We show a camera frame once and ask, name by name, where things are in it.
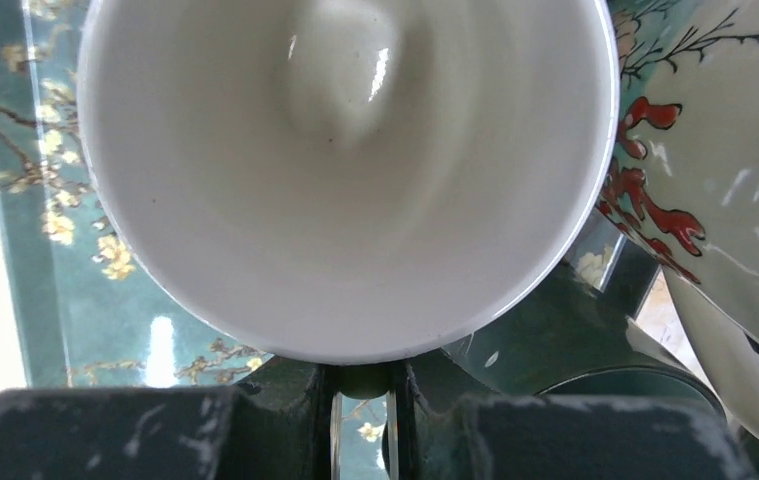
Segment dark teal mug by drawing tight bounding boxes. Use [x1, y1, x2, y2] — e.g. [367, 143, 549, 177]
[443, 264, 725, 417]

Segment teal blossom-pattern tray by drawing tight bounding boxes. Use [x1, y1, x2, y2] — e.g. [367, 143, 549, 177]
[0, 0, 705, 480]

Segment cream patterned mug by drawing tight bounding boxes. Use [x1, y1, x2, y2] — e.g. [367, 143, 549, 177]
[597, 1, 759, 439]

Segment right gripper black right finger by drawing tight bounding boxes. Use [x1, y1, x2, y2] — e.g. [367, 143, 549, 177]
[398, 354, 758, 479]

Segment light green upside-down mug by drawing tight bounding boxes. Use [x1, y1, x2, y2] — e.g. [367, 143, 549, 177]
[77, 1, 619, 365]

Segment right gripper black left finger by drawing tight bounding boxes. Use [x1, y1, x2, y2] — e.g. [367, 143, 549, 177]
[0, 360, 323, 479]

